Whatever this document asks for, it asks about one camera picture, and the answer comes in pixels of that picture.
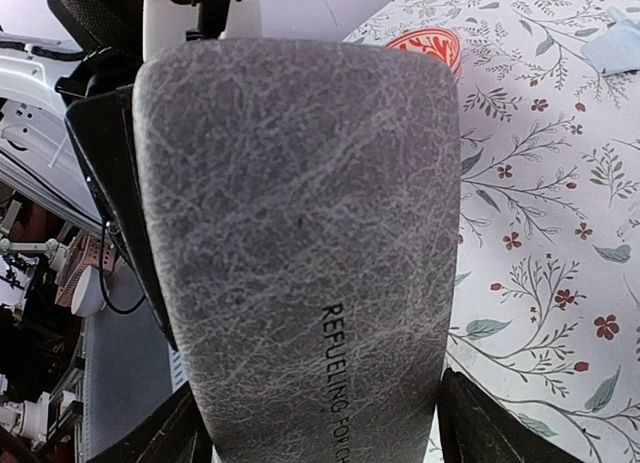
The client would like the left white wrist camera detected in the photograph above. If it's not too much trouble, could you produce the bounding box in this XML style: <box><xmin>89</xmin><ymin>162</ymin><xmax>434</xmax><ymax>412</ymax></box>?
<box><xmin>141</xmin><ymin>0</ymin><xmax>262</xmax><ymax>61</ymax></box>

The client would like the background lab equipment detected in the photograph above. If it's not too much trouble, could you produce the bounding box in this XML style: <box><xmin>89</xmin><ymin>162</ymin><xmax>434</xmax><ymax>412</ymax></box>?
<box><xmin>1</xmin><ymin>193</ymin><xmax>185</xmax><ymax>462</ymax></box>

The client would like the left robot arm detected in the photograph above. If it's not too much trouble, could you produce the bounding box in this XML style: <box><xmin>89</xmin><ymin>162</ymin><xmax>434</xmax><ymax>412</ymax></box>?
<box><xmin>1</xmin><ymin>0</ymin><xmax>199</xmax><ymax>341</ymax></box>

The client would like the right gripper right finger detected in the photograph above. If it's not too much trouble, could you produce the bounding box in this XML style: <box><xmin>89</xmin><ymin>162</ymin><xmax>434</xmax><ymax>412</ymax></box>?
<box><xmin>436</xmin><ymin>368</ymin><xmax>578</xmax><ymax>463</ymax></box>

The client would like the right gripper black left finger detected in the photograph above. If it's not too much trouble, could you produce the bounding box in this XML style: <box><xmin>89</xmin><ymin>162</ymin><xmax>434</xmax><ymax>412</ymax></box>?
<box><xmin>90</xmin><ymin>382</ymin><xmax>213</xmax><ymax>463</ymax></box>

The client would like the grey glasses case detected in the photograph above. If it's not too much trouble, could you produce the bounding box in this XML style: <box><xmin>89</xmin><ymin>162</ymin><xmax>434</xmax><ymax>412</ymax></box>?
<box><xmin>132</xmin><ymin>39</ymin><xmax>460</xmax><ymax>462</ymax></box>

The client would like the red patterned bowl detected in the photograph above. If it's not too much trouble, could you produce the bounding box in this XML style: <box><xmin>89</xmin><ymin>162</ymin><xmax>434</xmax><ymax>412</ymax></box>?
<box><xmin>385</xmin><ymin>27</ymin><xmax>462</xmax><ymax>77</ymax></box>

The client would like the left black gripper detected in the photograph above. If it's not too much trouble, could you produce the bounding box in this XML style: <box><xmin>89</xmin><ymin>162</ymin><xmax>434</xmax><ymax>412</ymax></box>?
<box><xmin>65</xmin><ymin>85</ymin><xmax>177</xmax><ymax>349</ymax></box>

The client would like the floral tablecloth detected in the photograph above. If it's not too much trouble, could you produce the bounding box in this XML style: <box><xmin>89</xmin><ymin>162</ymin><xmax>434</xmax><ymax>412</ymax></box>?
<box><xmin>350</xmin><ymin>0</ymin><xmax>639</xmax><ymax>462</ymax></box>

